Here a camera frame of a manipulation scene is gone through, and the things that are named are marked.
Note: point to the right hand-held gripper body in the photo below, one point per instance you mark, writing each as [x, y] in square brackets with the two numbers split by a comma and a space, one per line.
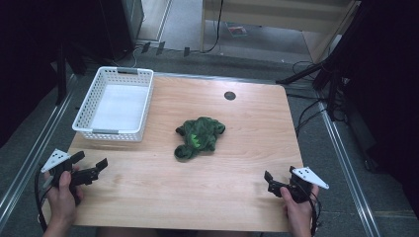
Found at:
[303, 184]

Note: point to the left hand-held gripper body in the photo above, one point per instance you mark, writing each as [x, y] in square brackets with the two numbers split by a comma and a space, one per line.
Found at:
[56, 158]

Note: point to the person's right hand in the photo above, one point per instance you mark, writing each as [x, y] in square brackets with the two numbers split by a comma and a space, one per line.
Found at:
[299, 215]

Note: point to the person's left hand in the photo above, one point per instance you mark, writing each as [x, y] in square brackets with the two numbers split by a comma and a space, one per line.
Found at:
[62, 200]

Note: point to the white plastic basket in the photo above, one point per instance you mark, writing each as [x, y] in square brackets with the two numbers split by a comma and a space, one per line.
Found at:
[115, 105]

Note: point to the green plush toy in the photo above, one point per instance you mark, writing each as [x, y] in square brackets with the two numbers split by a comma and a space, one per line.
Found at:
[199, 136]

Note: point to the black round table grommet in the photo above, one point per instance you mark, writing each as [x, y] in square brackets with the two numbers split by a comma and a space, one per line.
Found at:
[230, 95]

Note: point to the black metal stand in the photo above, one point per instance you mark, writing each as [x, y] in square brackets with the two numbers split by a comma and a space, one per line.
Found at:
[329, 70]

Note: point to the black curtain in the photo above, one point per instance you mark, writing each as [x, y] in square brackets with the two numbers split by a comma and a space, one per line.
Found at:
[29, 49]

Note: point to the dark cabinet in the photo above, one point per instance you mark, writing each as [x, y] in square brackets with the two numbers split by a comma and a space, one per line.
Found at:
[122, 26]

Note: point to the colourful book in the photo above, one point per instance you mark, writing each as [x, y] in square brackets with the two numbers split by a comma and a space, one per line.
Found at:
[236, 30]

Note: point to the light wooden furniture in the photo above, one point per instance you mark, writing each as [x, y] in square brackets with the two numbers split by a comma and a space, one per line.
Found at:
[280, 13]

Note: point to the metal floor rail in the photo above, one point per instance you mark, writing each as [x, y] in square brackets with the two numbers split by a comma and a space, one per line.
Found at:
[29, 161]
[349, 171]

